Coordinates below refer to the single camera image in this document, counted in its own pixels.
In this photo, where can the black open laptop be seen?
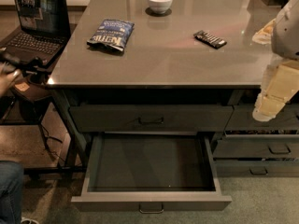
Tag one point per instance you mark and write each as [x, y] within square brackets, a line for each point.
[45, 31]

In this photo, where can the black snack bar packet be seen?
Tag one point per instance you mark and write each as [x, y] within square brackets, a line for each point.
[211, 40]

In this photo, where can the closed grey top drawer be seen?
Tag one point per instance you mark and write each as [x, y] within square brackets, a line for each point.
[150, 118]

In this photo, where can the right grey bottom drawer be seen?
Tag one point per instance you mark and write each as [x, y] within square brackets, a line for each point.
[232, 168]

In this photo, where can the black handheld controller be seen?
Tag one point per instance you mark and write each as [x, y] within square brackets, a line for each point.
[12, 63]

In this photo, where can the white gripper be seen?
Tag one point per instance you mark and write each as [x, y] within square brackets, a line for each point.
[287, 32]

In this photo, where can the dark bag with tag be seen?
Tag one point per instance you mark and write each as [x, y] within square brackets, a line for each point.
[32, 92]

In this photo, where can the blue jeans leg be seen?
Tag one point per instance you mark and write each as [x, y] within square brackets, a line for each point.
[11, 178]

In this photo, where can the blue Kettle chip bag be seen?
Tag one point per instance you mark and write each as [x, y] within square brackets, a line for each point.
[112, 34]

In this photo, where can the open grey middle drawer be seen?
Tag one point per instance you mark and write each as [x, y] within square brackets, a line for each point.
[150, 174]

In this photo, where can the right grey top drawer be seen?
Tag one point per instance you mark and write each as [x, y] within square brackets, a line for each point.
[245, 118]

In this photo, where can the right grey middle drawer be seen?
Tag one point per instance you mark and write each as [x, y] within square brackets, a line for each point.
[257, 146]

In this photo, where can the white shoe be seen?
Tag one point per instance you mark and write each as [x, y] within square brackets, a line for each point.
[25, 220]

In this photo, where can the black laptop stand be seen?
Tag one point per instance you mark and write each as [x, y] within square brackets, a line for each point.
[22, 112]

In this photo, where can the white ceramic bowl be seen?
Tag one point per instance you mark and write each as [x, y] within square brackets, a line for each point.
[159, 6]

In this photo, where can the person's hand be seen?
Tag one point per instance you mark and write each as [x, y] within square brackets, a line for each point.
[7, 80]

